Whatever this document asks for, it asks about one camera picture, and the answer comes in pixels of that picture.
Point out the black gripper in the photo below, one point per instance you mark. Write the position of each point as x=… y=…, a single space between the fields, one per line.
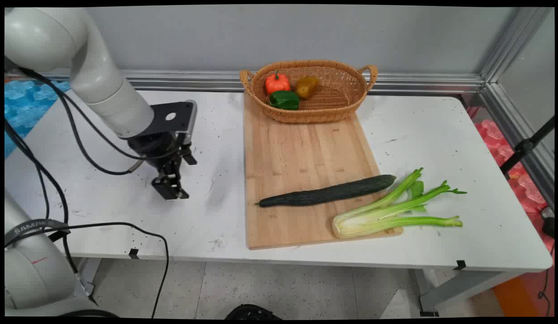
x=159 y=150

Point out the long dark green cucumber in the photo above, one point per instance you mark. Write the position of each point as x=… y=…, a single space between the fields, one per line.
x=328 y=193

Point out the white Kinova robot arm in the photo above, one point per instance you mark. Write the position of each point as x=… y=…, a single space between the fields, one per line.
x=103 y=85

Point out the black tape marker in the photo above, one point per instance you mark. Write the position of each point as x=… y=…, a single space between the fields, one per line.
x=460 y=265
x=134 y=254

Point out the wooden cutting board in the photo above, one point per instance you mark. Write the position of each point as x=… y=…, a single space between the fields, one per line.
x=301 y=153

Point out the green bell pepper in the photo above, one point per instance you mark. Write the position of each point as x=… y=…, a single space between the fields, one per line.
x=284 y=100

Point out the orange bell pepper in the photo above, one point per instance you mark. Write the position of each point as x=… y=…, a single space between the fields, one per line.
x=277 y=83

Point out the yellow brown bell pepper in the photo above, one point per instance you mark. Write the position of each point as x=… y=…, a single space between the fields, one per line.
x=307 y=86

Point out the black round object on floor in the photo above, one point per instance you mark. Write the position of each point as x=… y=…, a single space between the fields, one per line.
x=252 y=312

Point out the blue foam floor mat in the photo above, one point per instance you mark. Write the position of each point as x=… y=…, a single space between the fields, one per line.
x=29 y=105

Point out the woven wicker basket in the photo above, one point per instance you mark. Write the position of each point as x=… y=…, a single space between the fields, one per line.
x=337 y=96

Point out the green celery bunch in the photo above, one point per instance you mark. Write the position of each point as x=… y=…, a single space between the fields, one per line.
x=378 y=216

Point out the grey metal table leg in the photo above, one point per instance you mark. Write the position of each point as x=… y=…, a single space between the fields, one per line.
x=459 y=290

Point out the red foam floor mat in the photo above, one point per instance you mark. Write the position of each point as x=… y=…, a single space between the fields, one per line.
x=519 y=180

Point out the black tripod stand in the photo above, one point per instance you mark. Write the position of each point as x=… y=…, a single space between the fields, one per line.
x=524 y=146

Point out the small black device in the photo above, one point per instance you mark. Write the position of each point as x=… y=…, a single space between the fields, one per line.
x=548 y=222

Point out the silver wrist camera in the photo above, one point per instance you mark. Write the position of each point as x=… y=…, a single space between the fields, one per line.
x=191 y=116

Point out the horizontal aluminium frame rail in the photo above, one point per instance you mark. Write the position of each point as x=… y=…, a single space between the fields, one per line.
x=306 y=82

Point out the slanted aluminium frame rail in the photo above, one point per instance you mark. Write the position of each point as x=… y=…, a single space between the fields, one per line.
x=508 y=54

